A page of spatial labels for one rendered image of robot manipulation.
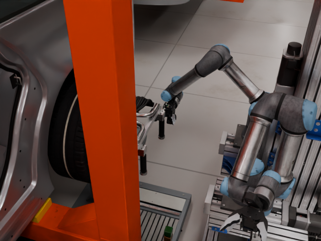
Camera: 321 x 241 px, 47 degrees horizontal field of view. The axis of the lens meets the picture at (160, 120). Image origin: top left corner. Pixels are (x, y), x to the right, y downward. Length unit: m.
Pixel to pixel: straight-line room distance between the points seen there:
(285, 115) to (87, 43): 0.83
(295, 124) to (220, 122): 2.29
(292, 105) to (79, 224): 1.14
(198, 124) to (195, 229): 1.28
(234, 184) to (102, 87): 0.68
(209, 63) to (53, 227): 1.25
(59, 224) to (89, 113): 0.86
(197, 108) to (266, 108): 2.46
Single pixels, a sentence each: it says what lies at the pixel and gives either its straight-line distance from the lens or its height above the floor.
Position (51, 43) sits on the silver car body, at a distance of 1.82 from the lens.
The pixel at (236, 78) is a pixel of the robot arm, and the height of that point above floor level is 1.14.
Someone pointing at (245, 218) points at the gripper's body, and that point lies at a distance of 1.35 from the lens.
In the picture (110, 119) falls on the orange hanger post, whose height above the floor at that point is 1.49.
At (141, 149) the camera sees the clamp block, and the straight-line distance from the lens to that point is 1.99.
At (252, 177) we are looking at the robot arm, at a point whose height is 1.01.
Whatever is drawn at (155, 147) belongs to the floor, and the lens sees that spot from 3.43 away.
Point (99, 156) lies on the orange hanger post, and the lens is 1.46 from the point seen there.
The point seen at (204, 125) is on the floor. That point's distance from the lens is 3.73.
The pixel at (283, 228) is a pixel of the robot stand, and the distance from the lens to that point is 2.01.
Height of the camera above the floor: 2.27
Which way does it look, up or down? 37 degrees down
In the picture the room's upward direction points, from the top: 1 degrees clockwise
